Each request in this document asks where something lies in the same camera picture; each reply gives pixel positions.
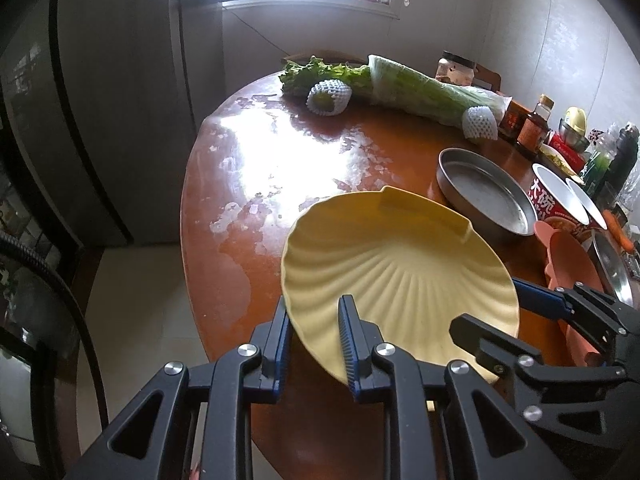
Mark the dark refrigerator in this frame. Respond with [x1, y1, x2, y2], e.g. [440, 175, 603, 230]
[0, 0, 224, 281]

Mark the orange carrot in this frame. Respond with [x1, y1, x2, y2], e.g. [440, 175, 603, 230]
[602, 209, 636, 254]

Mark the yellow shell-shaped plate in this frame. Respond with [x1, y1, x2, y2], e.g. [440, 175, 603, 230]
[281, 186, 520, 382]

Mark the foam-netted fruit left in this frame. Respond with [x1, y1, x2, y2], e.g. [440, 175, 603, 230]
[306, 79, 352, 116]

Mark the clear jar black lid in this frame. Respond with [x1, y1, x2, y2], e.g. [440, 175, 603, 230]
[435, 51, 476, 86]

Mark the red packet box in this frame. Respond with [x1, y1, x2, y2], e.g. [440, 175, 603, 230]
[547, 131, 586, 174]

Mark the black thermos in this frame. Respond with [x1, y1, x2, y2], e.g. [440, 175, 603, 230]
[604, 122, 639, 195]

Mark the wrapped napa cabbage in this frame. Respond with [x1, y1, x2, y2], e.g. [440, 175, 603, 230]
[368, 54, 512, 129]

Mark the yellow object in bowl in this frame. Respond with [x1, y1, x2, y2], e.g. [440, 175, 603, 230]
[564, 106, 587, 136]

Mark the foam-netted fruit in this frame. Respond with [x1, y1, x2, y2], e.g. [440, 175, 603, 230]
[461, 106, 498, 143]
[306, 79, 352, 116]

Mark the round metal pan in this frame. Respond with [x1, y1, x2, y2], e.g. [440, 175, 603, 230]
[436, 148, 538, 240]

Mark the white dish of food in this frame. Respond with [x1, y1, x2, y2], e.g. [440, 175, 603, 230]
[538, 144, 584, 185]

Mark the red chili sauce jar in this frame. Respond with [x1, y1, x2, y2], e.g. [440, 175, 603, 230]
[498, 100, 530, 144]

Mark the brown sauce bottle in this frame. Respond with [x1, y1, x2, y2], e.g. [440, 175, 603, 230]
[516, 94, 554, 159]

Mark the small steel bowl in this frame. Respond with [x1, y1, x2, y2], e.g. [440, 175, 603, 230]
[559, 118, 590, 154]

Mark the green liquid plastic bottle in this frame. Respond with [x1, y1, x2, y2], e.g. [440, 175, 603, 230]
[582, 133, 616, 198]

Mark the black cable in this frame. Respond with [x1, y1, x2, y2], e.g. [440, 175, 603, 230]
[0, 231, 111, 430]

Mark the red instant noodle bowl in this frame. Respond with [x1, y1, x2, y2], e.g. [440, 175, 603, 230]
[527, 164, 589, 232]

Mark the green lettuce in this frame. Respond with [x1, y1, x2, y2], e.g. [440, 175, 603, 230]
[279, 55, 373, 99]

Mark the foam-netted fruit right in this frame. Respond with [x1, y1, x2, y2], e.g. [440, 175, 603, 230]
[461, 106, 498, 143]

